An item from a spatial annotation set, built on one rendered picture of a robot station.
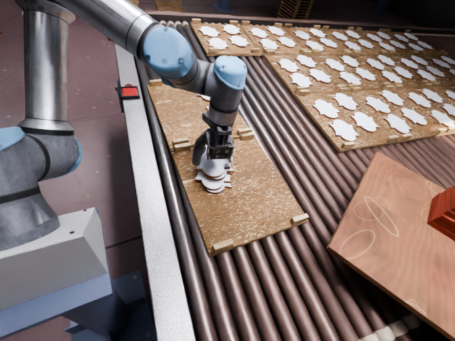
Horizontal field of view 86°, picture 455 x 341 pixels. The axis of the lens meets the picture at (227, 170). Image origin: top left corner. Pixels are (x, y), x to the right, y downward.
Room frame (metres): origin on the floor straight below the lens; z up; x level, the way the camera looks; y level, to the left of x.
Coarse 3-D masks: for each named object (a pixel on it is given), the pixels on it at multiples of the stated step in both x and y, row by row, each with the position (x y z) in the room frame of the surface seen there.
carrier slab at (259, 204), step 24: (240, 144) 0.72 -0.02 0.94; (192, 168) 0.53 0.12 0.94; (240, 168) 0.59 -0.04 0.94; (264, 168) 0.62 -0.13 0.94; (192, 192) 0.44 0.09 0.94; (240, 192) 0.49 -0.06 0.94; (264, 192) 0.51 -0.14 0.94; (288, 192) 0.54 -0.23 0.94; (216, 216) 0.38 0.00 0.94; (240, 216) 0.40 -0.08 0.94; (264, 216) 0.42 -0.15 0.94; (288, 216) 0.45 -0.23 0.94; (216, 240) 0.30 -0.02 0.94; (240, 240) 0.32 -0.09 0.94
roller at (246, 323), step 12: (228, 252) 0.28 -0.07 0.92; (228, 264) 0.25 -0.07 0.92; (228, 276) 0.22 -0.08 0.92; (228, 288) 0.19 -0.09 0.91; (240, 288) 0.20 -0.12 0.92; (240, 300) 0.17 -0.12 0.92; (240, 312) 0.14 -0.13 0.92; (240, 324) 0.12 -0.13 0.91; (252, 324) 0.12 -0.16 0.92; (252, 336) 0.10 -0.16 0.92
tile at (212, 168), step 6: (204, 156) 0.55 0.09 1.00; (204, 162) 0.52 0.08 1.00; (210, 162) 0.53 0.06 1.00; (216, 162) 0.54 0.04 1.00; (222, 162) 0.54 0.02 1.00; (198, 168) 0.49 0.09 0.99; (204, 168) 0.50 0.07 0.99; (210, 168) 0.50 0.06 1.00; (216, 168) 0.51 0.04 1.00; (222, 168) 0.52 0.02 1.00; (228, 168) 0.53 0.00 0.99; (204, 174) 0.48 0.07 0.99; (210, 174) 0.48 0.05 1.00; (216, 174) 0.49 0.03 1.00; (222, 174) 0.50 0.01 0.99
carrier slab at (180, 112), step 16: (160, 96) 0.88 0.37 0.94; (176, 96) 0.91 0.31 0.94; (192, 96) 0.94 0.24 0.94; (160, 112) 0.77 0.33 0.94; (176, 112) 0.80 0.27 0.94; (192, 112) 0.83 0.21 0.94; (176, 128) 0.71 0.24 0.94; (192, 128) 0.73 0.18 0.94; (208, 128) 0.76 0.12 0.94; (240, 128) 0.81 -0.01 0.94; (192, 144) 0.65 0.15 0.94
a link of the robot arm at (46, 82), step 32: (32, 0) 0.52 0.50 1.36; (32, 32) 0.49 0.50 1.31; (64, 32) 0.54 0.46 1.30; (32, 64) 0.45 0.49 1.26; (64, 64) 0.50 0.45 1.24; (32, 96) 0.40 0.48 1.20; (64, 96) 0.45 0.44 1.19; (32, 128) 0.35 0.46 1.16; (64, 128) 0.39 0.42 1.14; (64, 160) 0.34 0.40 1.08
